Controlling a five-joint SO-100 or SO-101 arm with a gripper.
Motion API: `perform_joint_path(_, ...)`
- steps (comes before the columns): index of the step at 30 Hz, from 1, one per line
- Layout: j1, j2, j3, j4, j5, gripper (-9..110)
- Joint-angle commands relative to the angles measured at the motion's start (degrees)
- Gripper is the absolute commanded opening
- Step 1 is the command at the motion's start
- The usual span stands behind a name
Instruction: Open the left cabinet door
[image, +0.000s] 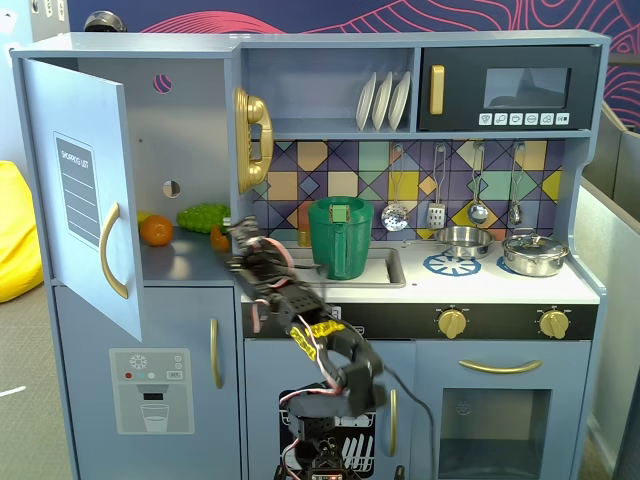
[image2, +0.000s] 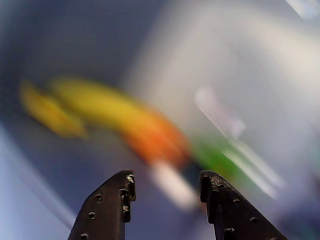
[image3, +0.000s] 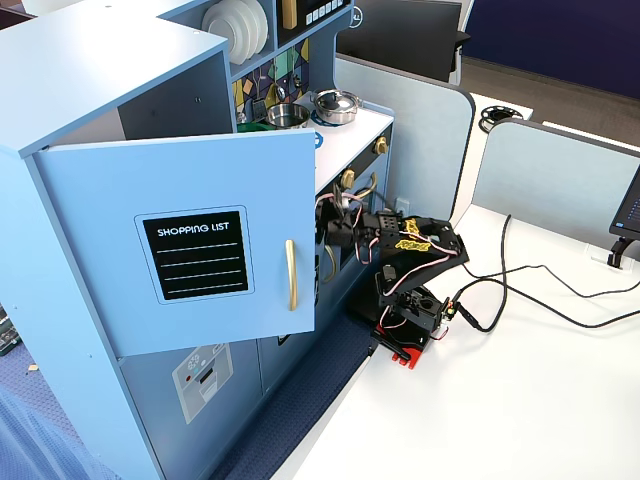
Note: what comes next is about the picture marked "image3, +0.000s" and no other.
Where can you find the blue toy oven door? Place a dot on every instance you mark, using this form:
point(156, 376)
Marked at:
point(382, 190)

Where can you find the red arm base clamp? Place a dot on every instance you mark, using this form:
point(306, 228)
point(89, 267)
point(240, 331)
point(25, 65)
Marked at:
point(407, 355)

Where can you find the black filament spool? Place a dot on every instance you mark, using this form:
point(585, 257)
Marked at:
point(483, 123)

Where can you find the blue shopping list cabinet door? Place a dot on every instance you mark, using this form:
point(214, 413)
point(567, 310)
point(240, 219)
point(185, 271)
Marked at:
point(100, 200)

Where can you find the grey desk divider with dark edge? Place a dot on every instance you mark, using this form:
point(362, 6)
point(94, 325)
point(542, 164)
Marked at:
point(550, 175)

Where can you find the black toy spatula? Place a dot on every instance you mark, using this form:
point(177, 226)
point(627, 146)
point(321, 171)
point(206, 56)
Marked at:
point(258, 110)

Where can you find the open steel toy pot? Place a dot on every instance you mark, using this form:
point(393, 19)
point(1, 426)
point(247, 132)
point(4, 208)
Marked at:
point(287, 116)

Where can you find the yellow wooden block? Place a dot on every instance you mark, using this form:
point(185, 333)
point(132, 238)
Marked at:
point(288, 12)

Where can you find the black toy microwave panel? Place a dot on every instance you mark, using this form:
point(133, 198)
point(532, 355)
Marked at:
point(300, 35)

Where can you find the steel toy pot with lid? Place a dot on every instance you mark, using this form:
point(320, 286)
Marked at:
point(334, 102)

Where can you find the white toy plate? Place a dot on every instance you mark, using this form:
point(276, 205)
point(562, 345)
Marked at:
point(263, 27)
point(254, 30)
point(220, 26)
point(244, 36)

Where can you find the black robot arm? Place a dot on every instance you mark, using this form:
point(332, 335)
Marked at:
point(430, 250)

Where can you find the black monitor mount clamp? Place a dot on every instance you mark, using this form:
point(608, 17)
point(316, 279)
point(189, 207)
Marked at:
point(617, 250)

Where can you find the white wall socket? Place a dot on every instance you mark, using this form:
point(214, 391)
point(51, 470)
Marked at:
point(401, 205)

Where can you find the blue knitted cloth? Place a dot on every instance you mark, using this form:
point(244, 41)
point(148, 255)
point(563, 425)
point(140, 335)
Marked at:
point(30, 440)

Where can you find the green plastic pitcher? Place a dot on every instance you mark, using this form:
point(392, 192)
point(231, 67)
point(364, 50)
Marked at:
point(250, 127)

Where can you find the dark computer monitor with text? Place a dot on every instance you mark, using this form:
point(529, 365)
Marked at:
point(630, 210)

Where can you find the blue ice dispenser cabinet door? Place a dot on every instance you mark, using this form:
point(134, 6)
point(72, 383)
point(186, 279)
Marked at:
point(150, 400)

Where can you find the grey rounded desk divider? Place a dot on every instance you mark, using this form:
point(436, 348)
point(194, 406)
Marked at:
point(425, 125)

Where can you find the green circuit board box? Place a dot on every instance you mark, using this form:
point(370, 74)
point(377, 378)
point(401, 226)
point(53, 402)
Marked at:
point(7, 332)

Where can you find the blue dishwasher print door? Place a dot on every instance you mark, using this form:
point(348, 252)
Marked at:
point(290, 360)

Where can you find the black Dell monitor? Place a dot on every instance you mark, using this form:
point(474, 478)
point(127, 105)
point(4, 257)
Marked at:
point(400, 35)

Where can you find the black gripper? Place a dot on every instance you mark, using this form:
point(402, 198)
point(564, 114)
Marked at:
point(326, 219)

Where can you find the gold stove knob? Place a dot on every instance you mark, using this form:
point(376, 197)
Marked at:
point(347, 179)
point(381, 145)

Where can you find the steel toy ladle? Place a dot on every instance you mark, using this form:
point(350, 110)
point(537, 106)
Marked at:
point(280, 92)

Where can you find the blue toy kitchen cabinet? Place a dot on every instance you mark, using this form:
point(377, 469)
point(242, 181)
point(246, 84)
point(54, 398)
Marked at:
point(75, 75)

